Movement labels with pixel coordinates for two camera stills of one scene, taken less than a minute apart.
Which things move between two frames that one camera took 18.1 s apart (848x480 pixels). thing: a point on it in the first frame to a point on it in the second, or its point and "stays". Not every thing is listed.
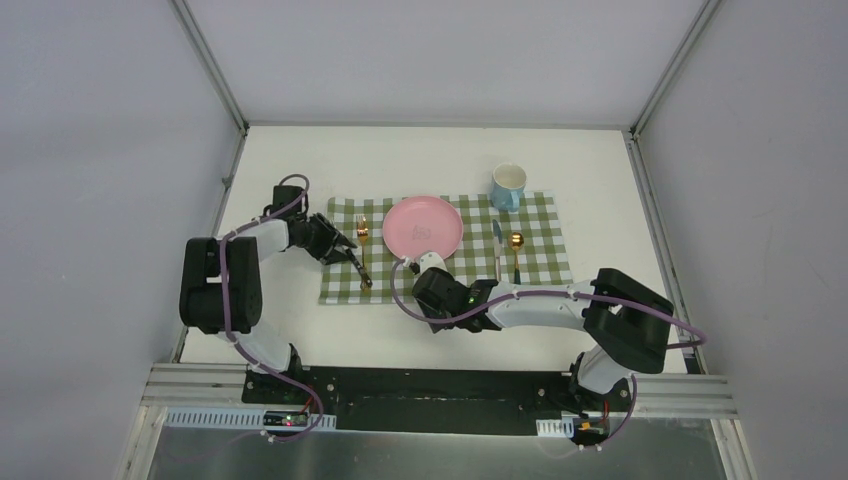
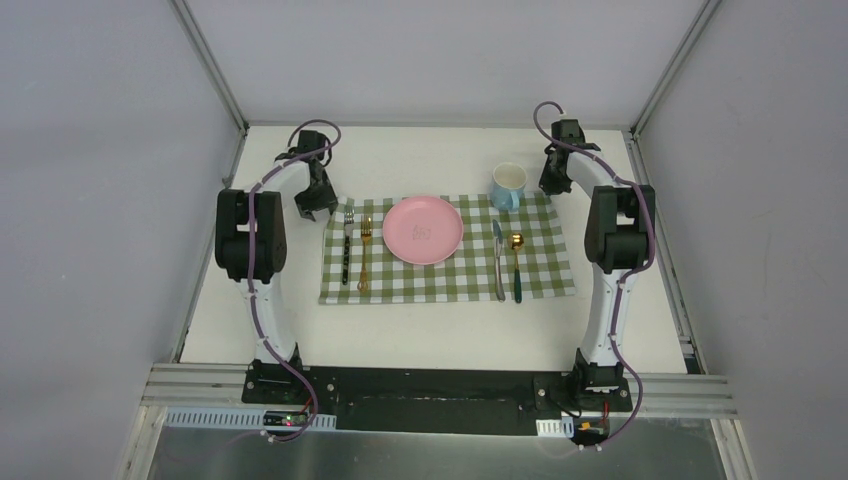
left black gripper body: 333,245 to 317,200
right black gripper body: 440,313 to 551,181
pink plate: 417,225 stays
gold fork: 362,230 stays
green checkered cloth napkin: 498,245 stays
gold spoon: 516,242 stays
